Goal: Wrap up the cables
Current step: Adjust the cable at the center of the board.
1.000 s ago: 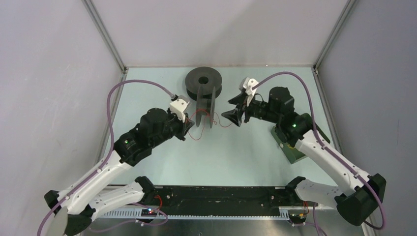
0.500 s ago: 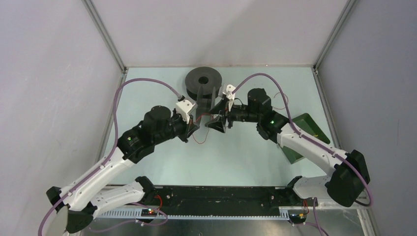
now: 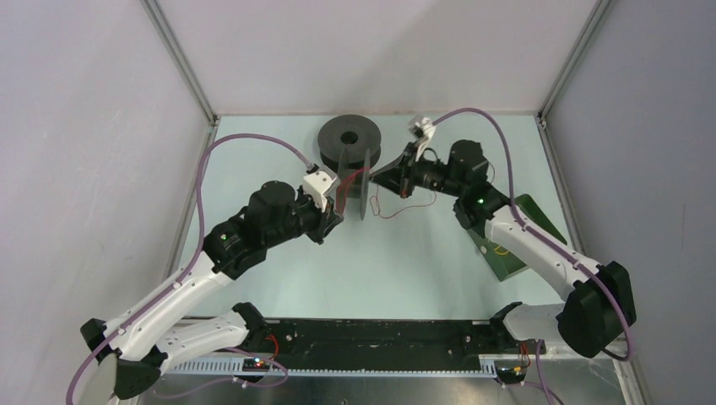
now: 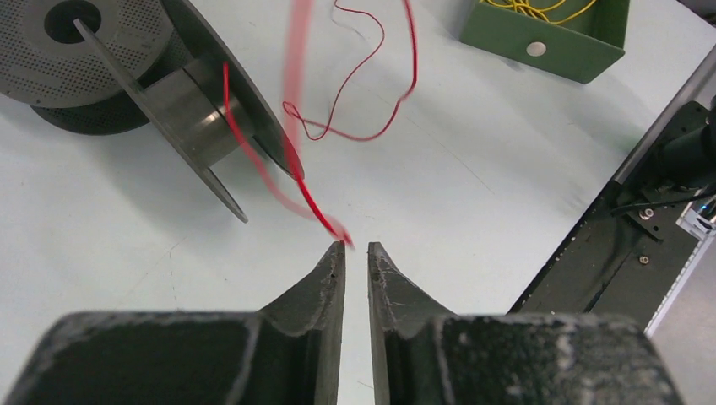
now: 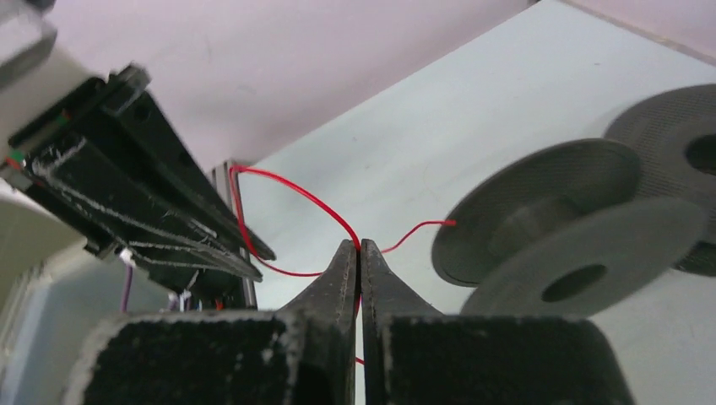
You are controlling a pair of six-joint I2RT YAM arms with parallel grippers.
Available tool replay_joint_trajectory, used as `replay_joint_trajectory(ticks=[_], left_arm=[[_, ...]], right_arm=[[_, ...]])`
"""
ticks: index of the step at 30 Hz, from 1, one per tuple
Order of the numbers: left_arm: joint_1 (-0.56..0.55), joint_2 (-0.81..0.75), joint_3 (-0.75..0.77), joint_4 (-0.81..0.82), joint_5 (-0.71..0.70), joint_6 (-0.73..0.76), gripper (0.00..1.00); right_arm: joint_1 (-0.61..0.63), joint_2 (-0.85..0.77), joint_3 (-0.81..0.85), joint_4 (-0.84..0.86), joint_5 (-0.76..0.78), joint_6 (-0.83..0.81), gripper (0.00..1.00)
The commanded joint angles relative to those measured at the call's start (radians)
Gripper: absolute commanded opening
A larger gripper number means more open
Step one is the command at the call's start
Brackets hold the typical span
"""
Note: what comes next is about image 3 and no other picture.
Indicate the dark grey spool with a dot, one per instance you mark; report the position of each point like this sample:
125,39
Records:
351,136
354,183

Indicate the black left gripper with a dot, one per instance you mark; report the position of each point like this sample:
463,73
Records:
324,221

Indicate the white slotted cable duct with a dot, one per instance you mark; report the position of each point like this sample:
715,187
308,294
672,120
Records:
245,366

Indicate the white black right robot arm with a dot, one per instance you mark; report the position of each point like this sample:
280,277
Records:
597,304

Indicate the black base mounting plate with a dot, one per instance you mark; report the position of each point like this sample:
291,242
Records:
380,343

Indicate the aluminium frame post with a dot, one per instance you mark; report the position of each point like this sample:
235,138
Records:
586,37
169,39

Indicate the right aluminium frame post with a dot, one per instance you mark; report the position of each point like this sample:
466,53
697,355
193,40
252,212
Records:
586,37

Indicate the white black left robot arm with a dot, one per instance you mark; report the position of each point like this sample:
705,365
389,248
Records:
144,342

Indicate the left aluminium frame post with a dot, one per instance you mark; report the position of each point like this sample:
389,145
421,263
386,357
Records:
169,39

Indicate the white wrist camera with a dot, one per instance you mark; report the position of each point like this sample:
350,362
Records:
423,129
318,185

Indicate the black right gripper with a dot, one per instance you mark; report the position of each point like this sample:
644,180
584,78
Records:
401,175

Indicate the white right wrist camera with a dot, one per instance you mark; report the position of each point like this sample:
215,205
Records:
423,129

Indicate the green tray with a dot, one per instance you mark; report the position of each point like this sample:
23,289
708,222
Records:
510,246

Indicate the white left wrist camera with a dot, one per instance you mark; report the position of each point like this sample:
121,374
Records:
318,185

